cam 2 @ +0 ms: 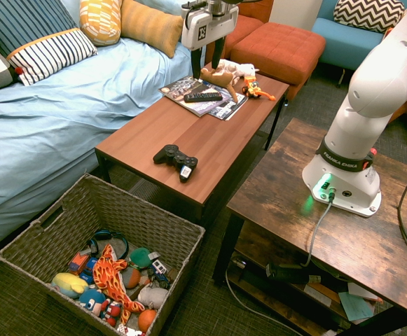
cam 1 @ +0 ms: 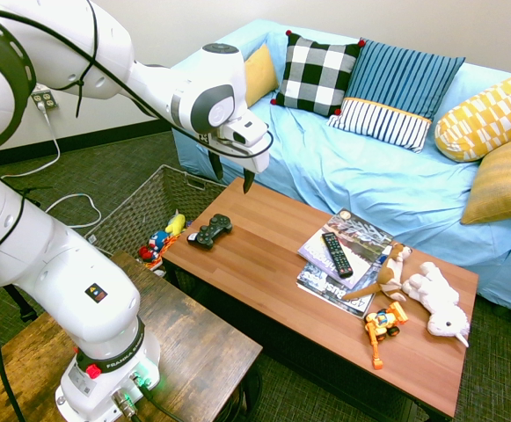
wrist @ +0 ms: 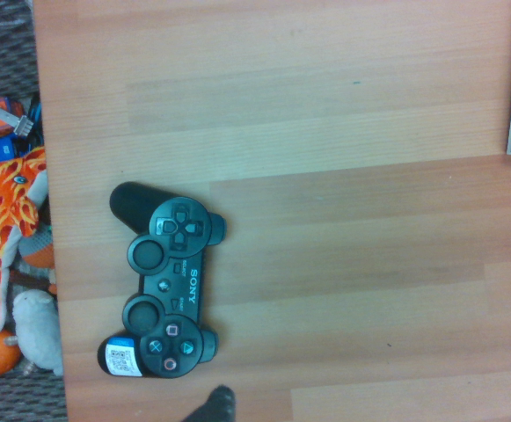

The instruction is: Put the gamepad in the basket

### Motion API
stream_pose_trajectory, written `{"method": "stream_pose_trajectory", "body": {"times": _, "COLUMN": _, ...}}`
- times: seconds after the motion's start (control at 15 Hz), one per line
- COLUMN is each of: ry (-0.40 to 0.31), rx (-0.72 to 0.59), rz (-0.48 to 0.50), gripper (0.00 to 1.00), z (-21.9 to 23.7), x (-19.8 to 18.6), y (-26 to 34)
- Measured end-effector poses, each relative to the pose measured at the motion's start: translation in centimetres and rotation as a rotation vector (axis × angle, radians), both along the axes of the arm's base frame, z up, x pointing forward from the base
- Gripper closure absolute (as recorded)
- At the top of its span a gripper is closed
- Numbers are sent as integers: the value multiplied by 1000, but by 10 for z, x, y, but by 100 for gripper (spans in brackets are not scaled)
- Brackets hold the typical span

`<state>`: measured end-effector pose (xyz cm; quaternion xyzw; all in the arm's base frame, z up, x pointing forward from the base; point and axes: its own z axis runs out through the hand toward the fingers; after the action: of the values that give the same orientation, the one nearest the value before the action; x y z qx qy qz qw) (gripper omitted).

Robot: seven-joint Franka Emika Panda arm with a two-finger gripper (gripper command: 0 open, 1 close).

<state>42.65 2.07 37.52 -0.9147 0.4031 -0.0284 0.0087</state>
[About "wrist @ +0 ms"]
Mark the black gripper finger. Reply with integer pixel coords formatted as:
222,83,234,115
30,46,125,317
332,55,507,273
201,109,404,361
183,385,237,422

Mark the black Sony gamepad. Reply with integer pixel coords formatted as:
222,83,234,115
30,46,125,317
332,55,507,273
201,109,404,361
97,180,229,379

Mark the grey woven basket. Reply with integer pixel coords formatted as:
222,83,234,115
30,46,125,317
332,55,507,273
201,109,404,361
0,0,69,422

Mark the light grey plush toy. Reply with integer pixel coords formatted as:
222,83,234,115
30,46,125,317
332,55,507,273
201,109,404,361
11,289,65,377

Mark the orange grey knitted plush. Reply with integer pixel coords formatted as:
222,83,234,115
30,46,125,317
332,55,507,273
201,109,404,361
17,223,58,295

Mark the orange flame pattern plush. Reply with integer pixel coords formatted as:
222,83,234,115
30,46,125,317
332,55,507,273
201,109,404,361
0,147,48,333

